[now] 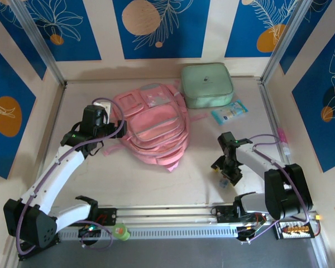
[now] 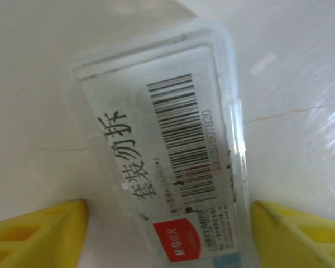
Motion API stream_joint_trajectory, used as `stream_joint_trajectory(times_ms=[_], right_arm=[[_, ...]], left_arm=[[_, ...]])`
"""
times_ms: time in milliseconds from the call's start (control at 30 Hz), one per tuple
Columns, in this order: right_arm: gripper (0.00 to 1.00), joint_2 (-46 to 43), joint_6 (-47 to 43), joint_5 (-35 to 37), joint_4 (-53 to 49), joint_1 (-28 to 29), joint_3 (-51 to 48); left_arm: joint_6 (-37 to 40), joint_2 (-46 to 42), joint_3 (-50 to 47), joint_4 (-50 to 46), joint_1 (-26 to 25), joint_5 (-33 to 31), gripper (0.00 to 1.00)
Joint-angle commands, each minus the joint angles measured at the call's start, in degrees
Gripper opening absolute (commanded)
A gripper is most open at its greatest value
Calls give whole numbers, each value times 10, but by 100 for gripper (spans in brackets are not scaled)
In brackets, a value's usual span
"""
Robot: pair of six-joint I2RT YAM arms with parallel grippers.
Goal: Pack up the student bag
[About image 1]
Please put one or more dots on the small clear packet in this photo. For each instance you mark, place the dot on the small clear packet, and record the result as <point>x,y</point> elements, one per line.
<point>223,183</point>

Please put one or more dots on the pink backpack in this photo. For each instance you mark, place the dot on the pink backpack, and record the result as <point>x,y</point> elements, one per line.
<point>156,131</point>

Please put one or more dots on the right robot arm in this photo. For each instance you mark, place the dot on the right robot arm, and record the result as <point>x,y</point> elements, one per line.
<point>287,192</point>

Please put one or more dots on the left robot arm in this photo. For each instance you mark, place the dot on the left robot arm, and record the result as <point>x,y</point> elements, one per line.
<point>42,229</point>

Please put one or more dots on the blue wet wipes pack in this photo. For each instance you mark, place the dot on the blue wet wipes pack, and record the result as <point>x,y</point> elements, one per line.
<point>230,111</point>

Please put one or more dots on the mint green zip bag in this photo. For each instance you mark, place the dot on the mint green zip bag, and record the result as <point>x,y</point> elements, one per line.
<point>206,83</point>

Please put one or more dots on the pink dotted item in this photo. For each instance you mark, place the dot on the pink dotted item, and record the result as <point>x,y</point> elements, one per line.
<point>282,138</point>

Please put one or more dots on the black power distribution board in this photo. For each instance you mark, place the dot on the black power distribution board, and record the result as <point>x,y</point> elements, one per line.
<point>293,229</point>

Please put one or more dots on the yellow power connector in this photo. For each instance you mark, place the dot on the yellow power connector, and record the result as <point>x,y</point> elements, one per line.
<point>319,217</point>

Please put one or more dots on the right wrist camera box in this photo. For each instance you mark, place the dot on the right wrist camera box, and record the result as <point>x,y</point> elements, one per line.
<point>226,140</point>

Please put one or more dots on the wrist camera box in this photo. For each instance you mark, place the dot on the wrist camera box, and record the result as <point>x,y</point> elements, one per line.
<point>103,108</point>
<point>226,140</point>

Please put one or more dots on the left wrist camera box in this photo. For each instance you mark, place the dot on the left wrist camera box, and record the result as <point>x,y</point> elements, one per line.
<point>103,108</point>

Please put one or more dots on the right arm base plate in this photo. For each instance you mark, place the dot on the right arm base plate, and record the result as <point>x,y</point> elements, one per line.
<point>223,213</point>

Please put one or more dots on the aluminium side rail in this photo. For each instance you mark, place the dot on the aluminium side rail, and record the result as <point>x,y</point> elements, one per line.
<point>270,111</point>

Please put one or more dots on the aluminium mounting rail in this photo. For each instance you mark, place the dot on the aluminium mounting rail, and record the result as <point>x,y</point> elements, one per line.
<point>170,213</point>

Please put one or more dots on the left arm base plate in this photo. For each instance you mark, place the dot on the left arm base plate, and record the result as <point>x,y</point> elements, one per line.
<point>109,216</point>

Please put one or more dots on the aluminium frame post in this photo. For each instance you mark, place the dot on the aluminium frame post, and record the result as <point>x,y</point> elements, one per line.
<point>42,42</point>
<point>284,42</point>

